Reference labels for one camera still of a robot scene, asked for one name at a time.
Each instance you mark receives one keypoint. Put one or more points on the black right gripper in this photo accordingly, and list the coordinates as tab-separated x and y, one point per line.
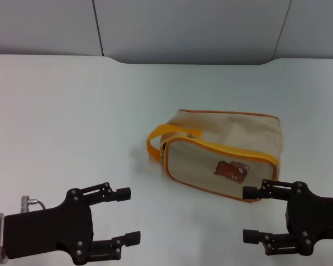
313	219

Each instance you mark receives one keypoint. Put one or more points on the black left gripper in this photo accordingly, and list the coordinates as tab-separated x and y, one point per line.
50	230

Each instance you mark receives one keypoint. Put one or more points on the beige food bag orange trim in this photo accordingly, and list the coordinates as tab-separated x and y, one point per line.
211	155

